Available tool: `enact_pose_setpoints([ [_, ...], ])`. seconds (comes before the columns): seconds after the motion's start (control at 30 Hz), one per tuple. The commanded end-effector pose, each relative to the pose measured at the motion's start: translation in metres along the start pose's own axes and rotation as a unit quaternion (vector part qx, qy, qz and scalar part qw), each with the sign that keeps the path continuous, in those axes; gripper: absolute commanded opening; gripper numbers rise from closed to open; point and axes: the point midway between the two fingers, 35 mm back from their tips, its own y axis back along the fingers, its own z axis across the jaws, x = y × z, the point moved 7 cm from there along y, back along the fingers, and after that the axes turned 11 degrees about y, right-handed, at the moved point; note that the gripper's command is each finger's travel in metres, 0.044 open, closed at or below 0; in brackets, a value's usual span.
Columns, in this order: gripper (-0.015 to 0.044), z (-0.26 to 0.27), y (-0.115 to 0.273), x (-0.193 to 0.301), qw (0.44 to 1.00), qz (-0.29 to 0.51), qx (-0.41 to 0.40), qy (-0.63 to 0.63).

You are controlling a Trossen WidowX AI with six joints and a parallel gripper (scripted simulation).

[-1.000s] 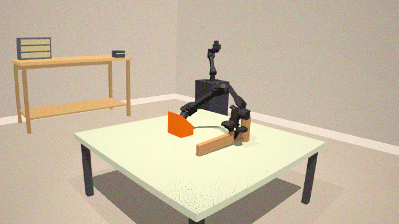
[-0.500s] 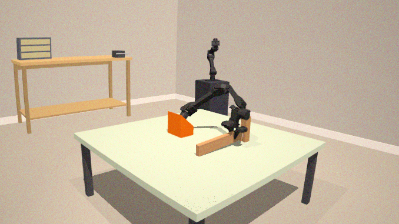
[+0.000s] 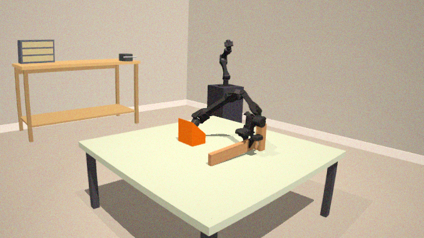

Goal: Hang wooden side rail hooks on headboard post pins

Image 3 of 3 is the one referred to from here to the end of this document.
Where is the wooden post with slot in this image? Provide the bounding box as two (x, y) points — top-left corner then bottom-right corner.
(255, 124), (267, 151)

